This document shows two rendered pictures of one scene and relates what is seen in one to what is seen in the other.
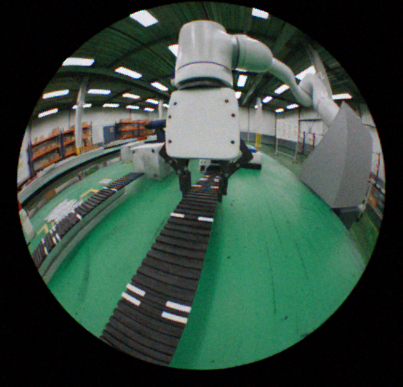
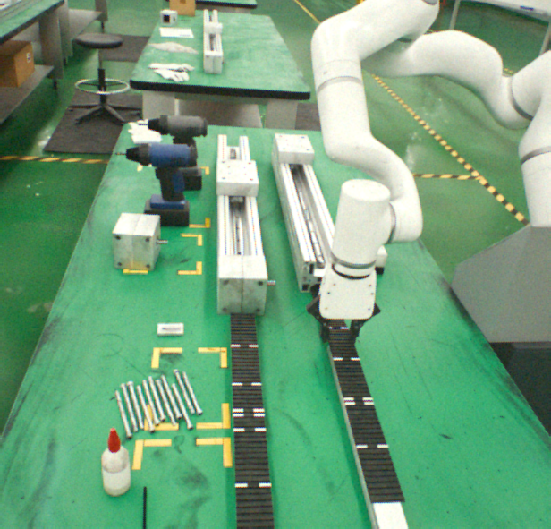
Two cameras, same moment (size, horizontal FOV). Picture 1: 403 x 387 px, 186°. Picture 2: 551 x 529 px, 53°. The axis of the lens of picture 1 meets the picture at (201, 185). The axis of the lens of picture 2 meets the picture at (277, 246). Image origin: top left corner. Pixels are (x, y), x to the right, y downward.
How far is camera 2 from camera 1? 0.95 m
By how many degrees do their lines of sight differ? 19
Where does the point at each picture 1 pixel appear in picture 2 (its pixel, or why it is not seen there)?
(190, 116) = (344, 294)
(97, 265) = (298, 413)
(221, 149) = (360, 313)
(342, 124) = (516, 251)
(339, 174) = (498, 305)
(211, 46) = (372, 246)
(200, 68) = (360, 269)
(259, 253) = (391, 379)
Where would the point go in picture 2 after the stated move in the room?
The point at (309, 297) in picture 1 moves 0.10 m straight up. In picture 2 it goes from (436, 410) to (449, 369)
